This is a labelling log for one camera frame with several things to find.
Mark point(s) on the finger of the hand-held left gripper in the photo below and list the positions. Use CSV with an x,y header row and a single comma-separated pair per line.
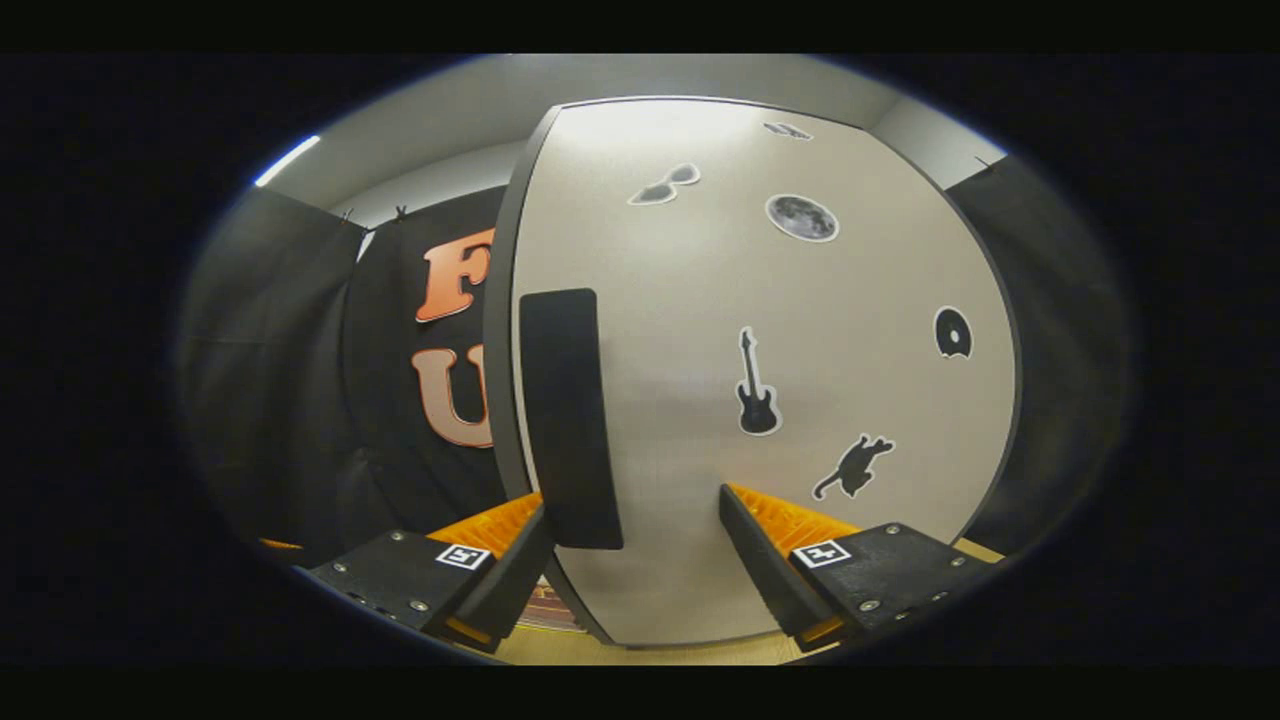
x,y
282,545

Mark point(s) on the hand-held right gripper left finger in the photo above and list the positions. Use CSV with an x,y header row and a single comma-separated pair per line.
x,y
505,590

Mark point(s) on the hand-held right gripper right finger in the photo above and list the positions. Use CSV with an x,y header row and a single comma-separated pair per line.
x,y
760,570

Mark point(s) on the grey cabinet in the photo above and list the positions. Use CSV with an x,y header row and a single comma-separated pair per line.
x,y
497,350

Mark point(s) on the black backdrop cloth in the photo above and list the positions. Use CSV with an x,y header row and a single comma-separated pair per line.
x,y
280,400

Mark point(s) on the long ceiling strip light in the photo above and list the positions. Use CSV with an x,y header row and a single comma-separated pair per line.
x,y
287,161

